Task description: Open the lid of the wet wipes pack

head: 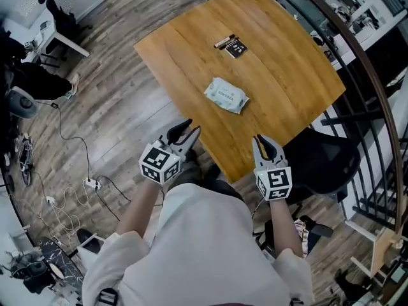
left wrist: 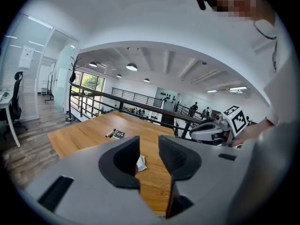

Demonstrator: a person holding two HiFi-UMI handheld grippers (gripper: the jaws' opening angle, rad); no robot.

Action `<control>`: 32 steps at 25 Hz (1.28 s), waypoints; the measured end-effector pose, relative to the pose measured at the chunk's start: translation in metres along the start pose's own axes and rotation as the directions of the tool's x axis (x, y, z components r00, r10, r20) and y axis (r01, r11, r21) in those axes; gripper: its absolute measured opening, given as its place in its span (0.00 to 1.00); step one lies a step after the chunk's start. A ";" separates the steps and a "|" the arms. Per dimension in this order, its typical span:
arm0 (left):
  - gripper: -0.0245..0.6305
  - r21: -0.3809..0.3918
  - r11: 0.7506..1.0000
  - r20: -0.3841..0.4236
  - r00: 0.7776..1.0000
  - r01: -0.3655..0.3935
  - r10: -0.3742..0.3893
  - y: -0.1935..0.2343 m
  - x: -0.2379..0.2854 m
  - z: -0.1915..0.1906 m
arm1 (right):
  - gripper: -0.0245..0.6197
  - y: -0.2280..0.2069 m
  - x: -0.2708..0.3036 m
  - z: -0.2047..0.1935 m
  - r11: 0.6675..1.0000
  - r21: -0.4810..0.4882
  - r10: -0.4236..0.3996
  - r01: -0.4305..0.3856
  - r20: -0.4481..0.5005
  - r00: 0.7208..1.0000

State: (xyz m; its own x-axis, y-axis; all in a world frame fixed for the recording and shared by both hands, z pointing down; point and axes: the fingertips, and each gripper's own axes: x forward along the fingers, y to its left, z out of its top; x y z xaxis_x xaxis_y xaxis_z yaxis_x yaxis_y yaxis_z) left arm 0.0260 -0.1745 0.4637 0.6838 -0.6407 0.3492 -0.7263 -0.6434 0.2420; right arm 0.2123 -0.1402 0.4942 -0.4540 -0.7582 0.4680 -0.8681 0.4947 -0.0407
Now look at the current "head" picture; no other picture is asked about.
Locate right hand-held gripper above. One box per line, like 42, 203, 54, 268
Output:
251, 134, 293, 201

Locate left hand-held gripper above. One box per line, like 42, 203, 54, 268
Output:
139, 119, 202, 186

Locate pale green wet wipes pack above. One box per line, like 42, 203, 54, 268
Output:
203, 76, 250, 115

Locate person's right forearm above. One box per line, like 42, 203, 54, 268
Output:
269, 198, 304, 258

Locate person's left forearm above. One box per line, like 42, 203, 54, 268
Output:
115, 179, 164, 237

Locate person's dark legs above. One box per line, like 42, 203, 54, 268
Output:
180, 147, 244, 200

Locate black mesh office chair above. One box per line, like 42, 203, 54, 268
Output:
253, 127, 361, 261

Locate black marker pen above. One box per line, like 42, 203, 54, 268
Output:
214, 34, 238, 49

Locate white power strip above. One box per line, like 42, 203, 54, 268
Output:
83, 177, 103, 191

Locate person's white shirt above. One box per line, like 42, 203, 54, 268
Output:
81, 183, 316, 306

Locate white square stool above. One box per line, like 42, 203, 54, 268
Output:
75, 228, 106, 269

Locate grey round device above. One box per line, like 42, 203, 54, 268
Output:
6, 86, 40, 119

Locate black swivel chair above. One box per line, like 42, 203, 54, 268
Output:
37, 0, 94, 41

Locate black marble round table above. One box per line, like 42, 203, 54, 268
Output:
37, 237, 85, 288

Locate white desk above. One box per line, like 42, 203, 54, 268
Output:
0, 7, 92, 59

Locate black power cable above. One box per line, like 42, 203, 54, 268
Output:
47, 104, 166, 222

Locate white tangled cable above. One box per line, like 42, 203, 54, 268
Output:
9, 170, 93, 251

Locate black strap buckle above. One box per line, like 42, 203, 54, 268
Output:
97, 286, 120, 306

